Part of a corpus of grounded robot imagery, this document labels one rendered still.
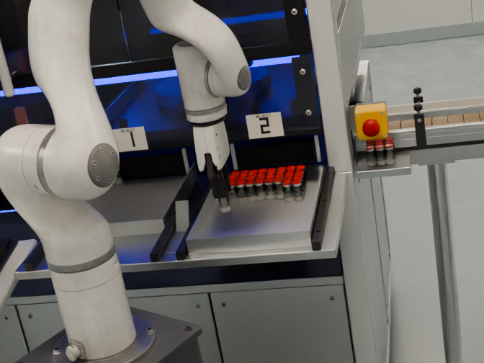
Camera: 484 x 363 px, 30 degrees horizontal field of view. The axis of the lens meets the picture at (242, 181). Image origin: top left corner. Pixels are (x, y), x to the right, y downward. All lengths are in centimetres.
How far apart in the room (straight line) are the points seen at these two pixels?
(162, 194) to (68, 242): 74
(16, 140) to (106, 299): 31
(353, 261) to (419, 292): 115
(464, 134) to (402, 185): 207
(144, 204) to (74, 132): 78
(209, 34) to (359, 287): 88
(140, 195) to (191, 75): 56
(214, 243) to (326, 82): 49
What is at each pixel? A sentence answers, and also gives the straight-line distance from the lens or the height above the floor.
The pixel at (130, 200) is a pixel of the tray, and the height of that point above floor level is 88.
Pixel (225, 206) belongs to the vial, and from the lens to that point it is 192.
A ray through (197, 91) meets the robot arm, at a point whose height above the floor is 122.
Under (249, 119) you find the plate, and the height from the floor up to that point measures 104.
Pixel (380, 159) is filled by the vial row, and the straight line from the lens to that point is 219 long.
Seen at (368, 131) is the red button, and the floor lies 99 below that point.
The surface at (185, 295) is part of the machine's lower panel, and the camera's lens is 240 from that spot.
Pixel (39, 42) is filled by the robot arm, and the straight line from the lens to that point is 150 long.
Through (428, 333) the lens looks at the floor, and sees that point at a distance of 316.
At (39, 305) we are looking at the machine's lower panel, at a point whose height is 57.
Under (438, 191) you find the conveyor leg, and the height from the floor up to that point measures 75.
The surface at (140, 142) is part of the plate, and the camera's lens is 224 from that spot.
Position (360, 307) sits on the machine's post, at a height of 51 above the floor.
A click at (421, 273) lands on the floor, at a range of 353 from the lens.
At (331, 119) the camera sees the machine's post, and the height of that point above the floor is 102.
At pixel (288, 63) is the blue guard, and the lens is 210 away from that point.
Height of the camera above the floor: 169
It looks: 21 degrees down
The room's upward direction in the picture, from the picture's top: 10 degrees counter-clockwise
